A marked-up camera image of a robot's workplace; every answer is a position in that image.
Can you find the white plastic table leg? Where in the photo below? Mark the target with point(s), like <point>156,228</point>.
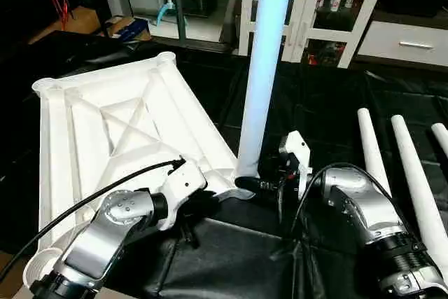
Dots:
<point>264,68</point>
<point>420,180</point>
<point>441,138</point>
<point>371,145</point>

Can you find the white plastic table top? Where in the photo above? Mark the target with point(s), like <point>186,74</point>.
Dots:
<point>77,124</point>

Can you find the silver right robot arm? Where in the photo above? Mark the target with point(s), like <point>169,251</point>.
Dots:
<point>378,222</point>

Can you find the black work mat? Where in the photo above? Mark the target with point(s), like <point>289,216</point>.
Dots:
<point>315,96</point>

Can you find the white glass-door cabinet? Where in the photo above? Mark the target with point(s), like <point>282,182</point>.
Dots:
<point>315,12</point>

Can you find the white drawer unit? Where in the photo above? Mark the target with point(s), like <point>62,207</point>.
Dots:
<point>413,43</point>

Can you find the blue plastic bag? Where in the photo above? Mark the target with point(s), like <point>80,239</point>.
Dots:
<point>136,29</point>

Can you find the brown cardboard box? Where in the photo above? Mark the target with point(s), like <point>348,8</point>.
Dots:
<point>115,27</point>

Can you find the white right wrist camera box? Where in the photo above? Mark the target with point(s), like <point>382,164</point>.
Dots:
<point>297,159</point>

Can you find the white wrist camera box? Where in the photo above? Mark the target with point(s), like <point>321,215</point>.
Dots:
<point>180,187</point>
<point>297,159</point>

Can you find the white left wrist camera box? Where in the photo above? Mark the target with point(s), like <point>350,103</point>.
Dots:
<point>180,187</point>

